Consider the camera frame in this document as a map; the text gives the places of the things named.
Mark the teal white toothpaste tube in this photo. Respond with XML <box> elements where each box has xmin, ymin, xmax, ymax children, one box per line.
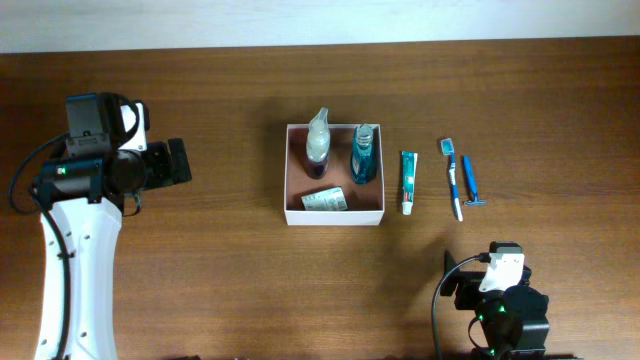
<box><xmin>402</xmin><ymin>151</ymin><xmax>418</xmax><ymax>216</ymax></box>

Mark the clear spray bottle purple liquid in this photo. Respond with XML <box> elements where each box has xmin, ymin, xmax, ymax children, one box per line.
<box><xmin>306</xmin><ymin>107</ymin><xmax>331</xmax><ymax>179</ymax></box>

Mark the green white small tube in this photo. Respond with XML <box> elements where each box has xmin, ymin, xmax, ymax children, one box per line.
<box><xmin>301</xmin><ymin>187</ymin><xmax>348</xmax><ymax>211</ymax></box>

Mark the blue mouthwash bottle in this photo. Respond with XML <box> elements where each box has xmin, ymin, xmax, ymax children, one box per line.
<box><xmin>350</xmin><ymin>124</ymin><xmax>376</xmax><ymax>185</ymax></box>

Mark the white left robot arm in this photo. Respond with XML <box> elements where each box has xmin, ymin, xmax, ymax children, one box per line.
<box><xmin>29</xmin><ymin>138</ymin><xmax>192</xmax><ymax>359</ymax></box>

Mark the white cardboard box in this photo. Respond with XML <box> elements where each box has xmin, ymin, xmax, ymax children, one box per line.
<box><xmin>283</xmin><ymin>124</ymin><xmax>386</xmax><ymax>226</ymax></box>

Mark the blue disposable razor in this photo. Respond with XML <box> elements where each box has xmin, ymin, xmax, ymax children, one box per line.
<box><xmin>462</xmin><ymin>155</ymin><xmax>487</xmax><ymax>206</ymax></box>

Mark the blue white toothbrush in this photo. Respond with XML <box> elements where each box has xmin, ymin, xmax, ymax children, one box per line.
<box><xmin>440</xmin><ymin>138</ymin><xmax>463</xmax><ymax>222</ymax></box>

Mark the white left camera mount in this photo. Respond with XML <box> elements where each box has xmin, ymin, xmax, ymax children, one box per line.
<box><xmin>119</xmin><ymin>100</ymin><xmax>149</xmax><ymax>152</ymax></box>

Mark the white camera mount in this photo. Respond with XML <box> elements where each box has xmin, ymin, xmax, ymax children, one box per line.
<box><xmin>479</xmin><ymin>253</ymin><xmax>525</xmax><ymax>293</ymax></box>
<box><xmin>119</xmin><ymin>100</ymin><xmax>149</xmax><ymax>152</ymax></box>

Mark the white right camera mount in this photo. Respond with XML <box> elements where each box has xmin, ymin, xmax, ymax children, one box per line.
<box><xmin>479</xmin><ymin>253</ymin><xmax>525</xmax><ymax>293</ymax></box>

